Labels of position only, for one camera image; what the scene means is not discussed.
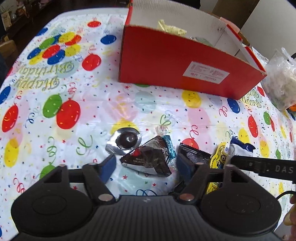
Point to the balloon birthday tablecloth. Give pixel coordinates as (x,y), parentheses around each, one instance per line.
(62,101)

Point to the blue white snack packet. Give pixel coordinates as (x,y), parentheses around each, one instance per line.
(238,148)

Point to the yellow minion lollipop packet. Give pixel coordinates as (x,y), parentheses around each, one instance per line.
(217,162)

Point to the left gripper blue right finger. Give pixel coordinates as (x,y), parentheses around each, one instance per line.
(185,167)

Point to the clear plastic bag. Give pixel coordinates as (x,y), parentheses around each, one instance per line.
(279,84)

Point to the silver jelly cup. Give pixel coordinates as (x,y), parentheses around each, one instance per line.
(123,140)

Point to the wooden chair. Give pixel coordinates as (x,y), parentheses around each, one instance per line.
(237,30)

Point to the black chocolate wedge packet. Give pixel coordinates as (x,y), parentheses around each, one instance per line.
(150,158)

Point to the person right hand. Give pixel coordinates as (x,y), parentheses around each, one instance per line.
(290,221)

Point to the cream snack packet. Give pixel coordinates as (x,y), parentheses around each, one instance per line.
(170,29)

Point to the blue candy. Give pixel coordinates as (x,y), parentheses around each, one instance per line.
(163,131)

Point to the black plum candy packet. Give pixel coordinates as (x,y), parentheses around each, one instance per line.
(193,154)

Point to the red cardboard box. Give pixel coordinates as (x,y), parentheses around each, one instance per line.
(211,57)

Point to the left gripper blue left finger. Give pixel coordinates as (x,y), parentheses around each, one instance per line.
(106,168)

